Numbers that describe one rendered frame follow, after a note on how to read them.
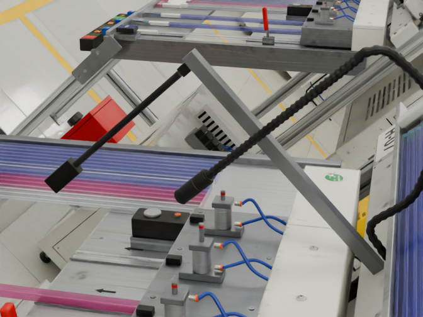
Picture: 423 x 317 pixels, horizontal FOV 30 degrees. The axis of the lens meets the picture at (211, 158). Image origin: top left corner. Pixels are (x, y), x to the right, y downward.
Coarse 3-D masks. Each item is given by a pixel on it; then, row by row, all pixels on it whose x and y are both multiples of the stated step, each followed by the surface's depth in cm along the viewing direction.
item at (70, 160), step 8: (72, 160) 94; (64, 168) 93; (72, 168) 93; (80, 168) 94; (48, 176) 94; (56, 176) 94; (64, 176) 94; (72, 176) 94; (48, 184) 95; (56, 184) 95; (64, 184) 94; (56, 192) 95
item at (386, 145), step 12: (420, 108) 114; (396, 120) 119; (408, 120) 115; (420, 120) 116; (0, 132) 152; (384, 132) 132; (396, 132) 114; (384, 144) 126; (396, 144) 110; (384, 156) 121; (396, 156) 106; (396, 168) 102; (396, 180) 98; (396, 192) 95; (396, 216) 90; (396, 228) 87; (396, 240) 85; (396, 252) 82; (384, 288) 76; (384, 300) 74; (384, 312) 72
